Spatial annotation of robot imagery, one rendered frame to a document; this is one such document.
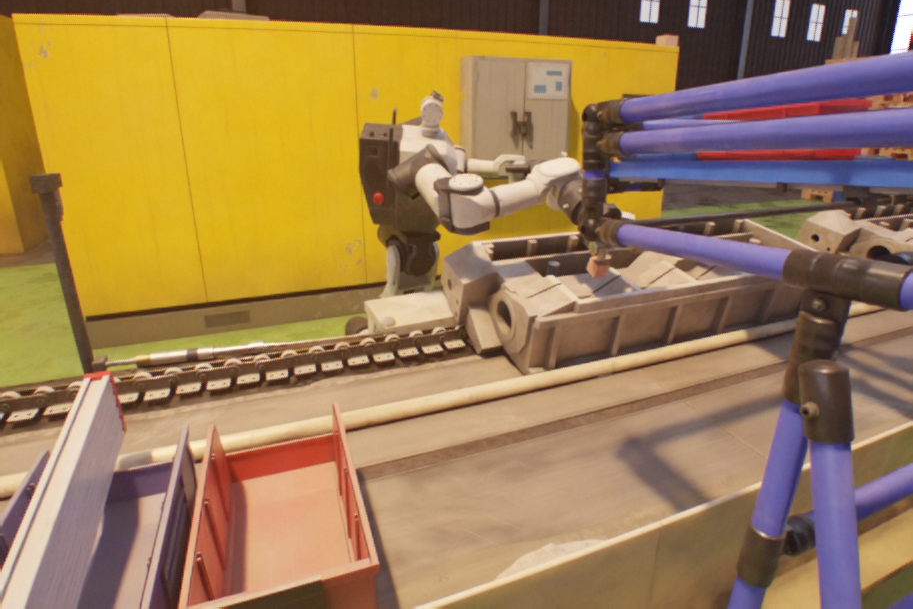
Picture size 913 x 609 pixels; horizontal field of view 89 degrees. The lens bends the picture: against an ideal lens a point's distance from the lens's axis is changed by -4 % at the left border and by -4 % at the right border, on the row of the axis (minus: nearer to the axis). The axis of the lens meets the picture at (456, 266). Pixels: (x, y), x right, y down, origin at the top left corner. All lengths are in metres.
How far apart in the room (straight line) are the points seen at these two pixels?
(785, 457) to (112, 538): 0.87
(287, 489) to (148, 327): 2.69
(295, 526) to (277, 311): 2.65
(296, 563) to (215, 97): 2.73
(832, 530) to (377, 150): 1.33
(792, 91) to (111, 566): 0.96
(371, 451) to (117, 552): 0.40
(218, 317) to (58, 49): 1.67
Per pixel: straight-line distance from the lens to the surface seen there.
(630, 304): 1.19
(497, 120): 3.27
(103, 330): 3.57
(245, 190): 3.21
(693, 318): 1.40
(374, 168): 1.53
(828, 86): 0.47
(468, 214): 1.12
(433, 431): 1.00
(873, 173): 1.11
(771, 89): 0.50
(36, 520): 0.77
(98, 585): 0.88
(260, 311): 3.41
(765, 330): 1.57
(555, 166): 1.21
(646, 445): 1.02
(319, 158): 3.20
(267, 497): 0.90
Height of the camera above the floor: 1.34
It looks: 17 degrees down
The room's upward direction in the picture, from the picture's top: straight up
